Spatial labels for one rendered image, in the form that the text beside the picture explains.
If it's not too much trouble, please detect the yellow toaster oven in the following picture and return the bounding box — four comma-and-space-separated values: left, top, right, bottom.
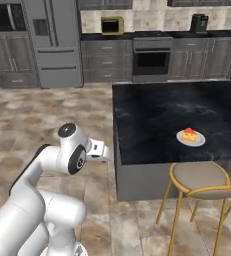
100, 16, 125, 36

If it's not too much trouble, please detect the yellow stool with beige seat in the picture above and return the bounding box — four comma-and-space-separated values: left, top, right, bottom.
155, 160, 231, 256

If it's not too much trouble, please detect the grey kitchen island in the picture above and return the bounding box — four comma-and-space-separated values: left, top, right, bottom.
111, 80, 231, 202

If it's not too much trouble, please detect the grey drawer run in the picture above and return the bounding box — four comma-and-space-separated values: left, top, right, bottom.
80, 38, 134, 84

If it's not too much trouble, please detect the grey oven with hob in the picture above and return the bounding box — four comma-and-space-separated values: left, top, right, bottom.
131, 30, 174, 84

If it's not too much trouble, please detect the grey base cupboard run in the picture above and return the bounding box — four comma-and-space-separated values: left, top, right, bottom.
168, 35, 231, 81

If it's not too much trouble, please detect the grey fridge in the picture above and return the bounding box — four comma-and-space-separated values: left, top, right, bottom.
21, 0, 84, 90

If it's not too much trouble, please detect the grey wall cupboard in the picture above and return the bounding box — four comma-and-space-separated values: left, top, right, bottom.
166, 0, 231, 8
77, 0, 134, 11

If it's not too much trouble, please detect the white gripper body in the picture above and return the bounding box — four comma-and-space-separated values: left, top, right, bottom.
101, 145, 114, 164

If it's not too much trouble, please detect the grey tall cupboard run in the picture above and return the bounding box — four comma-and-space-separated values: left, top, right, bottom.
0, 31, 40, 90

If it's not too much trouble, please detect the black microwave oven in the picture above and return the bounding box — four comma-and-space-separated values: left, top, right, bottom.
0, 2, 28, 33

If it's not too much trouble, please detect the white plate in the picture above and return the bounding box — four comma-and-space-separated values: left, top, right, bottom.
176, 129, 207, 148

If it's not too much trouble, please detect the black coffee machine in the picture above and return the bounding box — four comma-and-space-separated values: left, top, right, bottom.
190, 13, 210, 34

